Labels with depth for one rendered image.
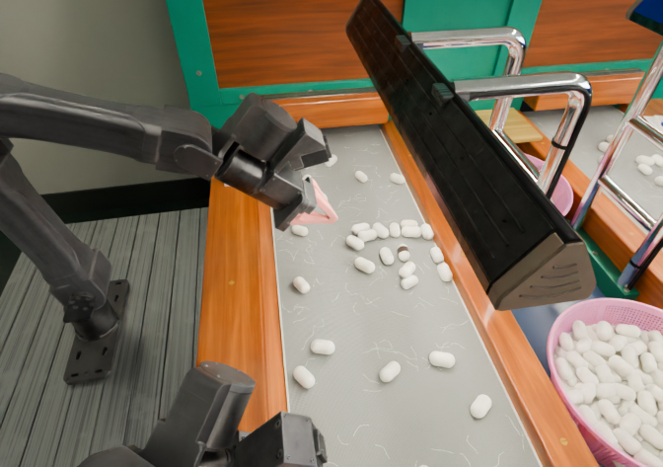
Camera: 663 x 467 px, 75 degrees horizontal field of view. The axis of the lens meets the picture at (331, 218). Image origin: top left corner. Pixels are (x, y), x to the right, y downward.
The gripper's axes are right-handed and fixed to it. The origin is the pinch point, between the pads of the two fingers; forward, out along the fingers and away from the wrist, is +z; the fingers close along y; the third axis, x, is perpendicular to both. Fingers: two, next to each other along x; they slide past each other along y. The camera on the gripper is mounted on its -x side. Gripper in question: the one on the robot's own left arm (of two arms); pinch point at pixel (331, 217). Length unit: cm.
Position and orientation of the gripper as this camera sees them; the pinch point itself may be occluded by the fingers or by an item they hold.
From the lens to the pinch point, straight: 69.0
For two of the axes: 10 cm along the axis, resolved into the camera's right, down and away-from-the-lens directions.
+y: -1.6, -6.6, 7.4
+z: 7.5, 4.1, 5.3
